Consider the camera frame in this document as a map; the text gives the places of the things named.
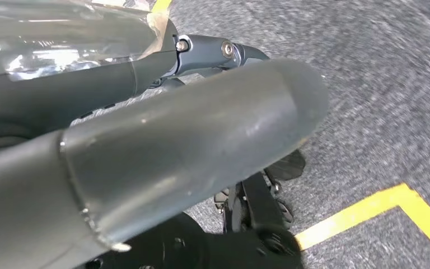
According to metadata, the black robot lower body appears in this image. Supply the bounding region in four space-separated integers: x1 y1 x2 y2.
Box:
84 148 307 269

